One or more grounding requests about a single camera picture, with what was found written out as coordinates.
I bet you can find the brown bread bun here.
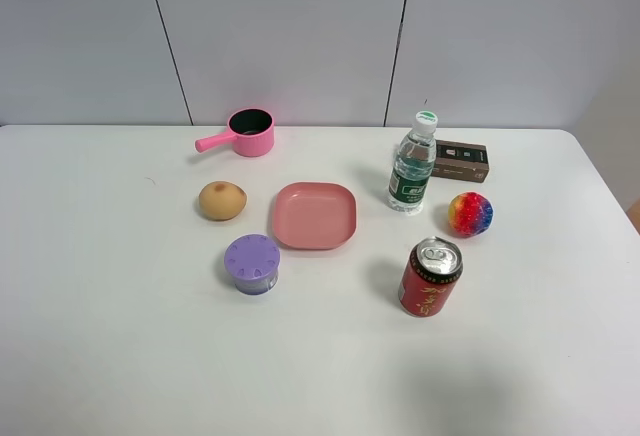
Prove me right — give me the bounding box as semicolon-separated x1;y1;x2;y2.
198;181;247;221

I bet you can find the rainbow spiky ball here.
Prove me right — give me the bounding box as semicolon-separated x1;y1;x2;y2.
448;192;494;237

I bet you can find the clear water bottle green label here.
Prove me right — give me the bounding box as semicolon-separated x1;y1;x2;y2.
388;111;438;215

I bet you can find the red drink can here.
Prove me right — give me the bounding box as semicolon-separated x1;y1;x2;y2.
399;236;463;317

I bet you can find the dark brown cardboard box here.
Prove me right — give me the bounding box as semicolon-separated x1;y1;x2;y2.
431;140;490;183

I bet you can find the purple lidded jar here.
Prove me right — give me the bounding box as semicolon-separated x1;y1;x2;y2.
224;234;280;295

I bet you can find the pink toy saucepan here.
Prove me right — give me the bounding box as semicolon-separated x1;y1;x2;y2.
194;108;275;157

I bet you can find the pink square plate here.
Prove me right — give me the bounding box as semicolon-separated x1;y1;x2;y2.
271;182;357;251

